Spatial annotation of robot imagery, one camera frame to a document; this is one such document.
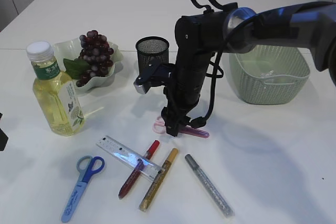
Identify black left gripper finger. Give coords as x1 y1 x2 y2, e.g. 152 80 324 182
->
0 129 8 151

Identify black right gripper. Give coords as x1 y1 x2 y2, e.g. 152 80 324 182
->
162 50 213 137

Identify pink purple capped scissors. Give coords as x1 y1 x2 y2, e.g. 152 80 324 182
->
152 116 209 138

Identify yellow tea bottle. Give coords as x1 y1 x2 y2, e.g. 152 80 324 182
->
26 41 84 136

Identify clear plastic sheet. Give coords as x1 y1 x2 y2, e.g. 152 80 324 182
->
260 70 275 79

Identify purple grape bunch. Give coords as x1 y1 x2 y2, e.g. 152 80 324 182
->
63 30 114 88

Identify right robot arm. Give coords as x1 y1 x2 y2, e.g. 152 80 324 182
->
161 2 335 136

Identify silver glitter pen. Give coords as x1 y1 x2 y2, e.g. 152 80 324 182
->
185 154 234 218

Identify red glitter pen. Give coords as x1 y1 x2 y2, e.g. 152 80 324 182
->
118 140 160 199

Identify clear plastic ruler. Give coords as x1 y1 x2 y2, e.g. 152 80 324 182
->
96 135 165 182

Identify black mesh pen holder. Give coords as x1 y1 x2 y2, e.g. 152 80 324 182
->
135 36 170 74

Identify gold glitter pen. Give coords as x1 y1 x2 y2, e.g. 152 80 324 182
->
139 148 179 212

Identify green woven plastic basket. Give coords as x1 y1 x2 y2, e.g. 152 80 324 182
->
229 45 310 105

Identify pale green wavy plate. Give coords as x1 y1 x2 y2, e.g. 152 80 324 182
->
52 38 123 93

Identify blue capped scissors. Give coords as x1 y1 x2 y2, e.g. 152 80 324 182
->
61 155 105 223

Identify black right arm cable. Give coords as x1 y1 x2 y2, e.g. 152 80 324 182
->
190 0 238 130

